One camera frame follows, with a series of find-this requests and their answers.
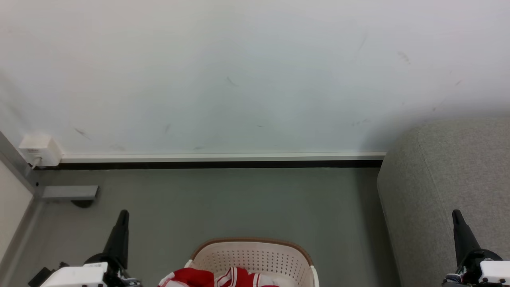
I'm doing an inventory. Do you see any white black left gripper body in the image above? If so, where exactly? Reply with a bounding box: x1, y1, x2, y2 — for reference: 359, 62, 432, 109
39, 253, 141, 287

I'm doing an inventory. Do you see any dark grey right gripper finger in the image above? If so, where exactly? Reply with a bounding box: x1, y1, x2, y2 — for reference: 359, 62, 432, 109
452, 209, 483, 267

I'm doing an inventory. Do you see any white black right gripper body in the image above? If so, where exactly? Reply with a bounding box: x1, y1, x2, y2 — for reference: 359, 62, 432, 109
442, 249, 510, 287

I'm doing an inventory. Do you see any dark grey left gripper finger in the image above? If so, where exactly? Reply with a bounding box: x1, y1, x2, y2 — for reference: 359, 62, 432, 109
103, 210, 130, 270

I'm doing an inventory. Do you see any red and white clothing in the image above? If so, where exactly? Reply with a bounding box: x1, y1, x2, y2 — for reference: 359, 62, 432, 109
157, 267, 280, 287

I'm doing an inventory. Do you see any cream perforated laundry basket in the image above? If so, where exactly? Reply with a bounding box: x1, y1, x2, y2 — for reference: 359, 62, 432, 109
184, 238, 320, 287

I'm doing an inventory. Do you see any grey fabric sofa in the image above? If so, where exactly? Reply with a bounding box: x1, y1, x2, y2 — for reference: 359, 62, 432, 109
377, 116, 510, 287

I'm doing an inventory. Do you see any white baseboard strip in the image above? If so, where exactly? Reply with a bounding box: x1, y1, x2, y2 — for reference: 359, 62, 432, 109
60, 151, 387, 163

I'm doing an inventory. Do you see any grey metal floor bracket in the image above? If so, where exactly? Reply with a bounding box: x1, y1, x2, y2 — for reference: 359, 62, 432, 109
41, 185, 99, 209

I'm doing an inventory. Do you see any white wall socket box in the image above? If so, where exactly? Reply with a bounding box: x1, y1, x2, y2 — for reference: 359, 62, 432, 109
18, 135, 63, 167

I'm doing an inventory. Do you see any grey metal door frame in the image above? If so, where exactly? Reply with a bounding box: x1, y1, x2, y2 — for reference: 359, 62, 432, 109
0, 131, 43, 287

